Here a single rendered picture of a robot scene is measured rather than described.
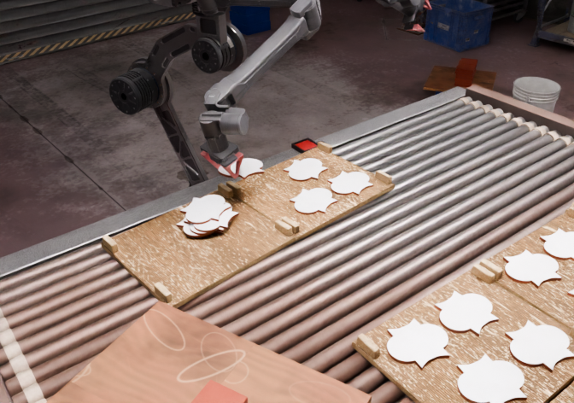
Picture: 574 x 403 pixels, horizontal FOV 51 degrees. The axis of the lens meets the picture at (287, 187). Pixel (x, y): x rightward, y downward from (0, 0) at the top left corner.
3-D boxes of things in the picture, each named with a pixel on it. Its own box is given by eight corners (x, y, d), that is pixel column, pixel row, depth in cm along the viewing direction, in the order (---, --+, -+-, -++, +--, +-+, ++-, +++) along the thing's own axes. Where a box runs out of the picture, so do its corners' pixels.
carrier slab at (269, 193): (224, 191, 189) (223, 187, 188) (318, 149, 212) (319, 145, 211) (297, 241, 167) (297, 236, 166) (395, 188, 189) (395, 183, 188)
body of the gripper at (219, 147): (223, 164, 164) (216, 143, 159) (201, 151, 170) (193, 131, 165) (241, 151, 167) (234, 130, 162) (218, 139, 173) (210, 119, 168)
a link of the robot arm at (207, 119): (202, 107, 163) (194, 119, 159) (225, 107, 160) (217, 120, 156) (208, 127, 167) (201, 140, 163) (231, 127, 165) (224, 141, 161)
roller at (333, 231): (8, 390, 131) (2, 375, 128) (536, 134, 228) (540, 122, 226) (14, 405, 127) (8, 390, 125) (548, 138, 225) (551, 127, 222)
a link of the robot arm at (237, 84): (310, 20, 181) (301, -8, 173) (324, 27, 178) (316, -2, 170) (211, 117, 171) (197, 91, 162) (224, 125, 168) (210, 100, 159)
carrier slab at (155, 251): (101, 247, 166) (100, 242, 165) (220, 192, 189) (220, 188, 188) (170, 312, 144) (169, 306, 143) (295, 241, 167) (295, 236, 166)
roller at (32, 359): (2, 376, 134) (-4, 361, 131) (525, 130, 232) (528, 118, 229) (8, 390, 131) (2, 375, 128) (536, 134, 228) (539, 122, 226)
